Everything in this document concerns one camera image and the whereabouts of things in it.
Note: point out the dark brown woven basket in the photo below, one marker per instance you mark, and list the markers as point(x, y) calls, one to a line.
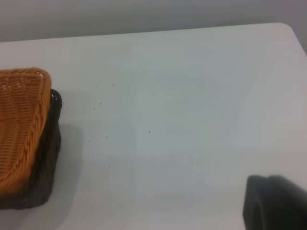
point(48, 155)

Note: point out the orange woven basket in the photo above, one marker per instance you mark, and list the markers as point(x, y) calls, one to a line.
point(19, 119)

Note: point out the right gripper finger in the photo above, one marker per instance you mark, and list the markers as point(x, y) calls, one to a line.
point(275, 206)

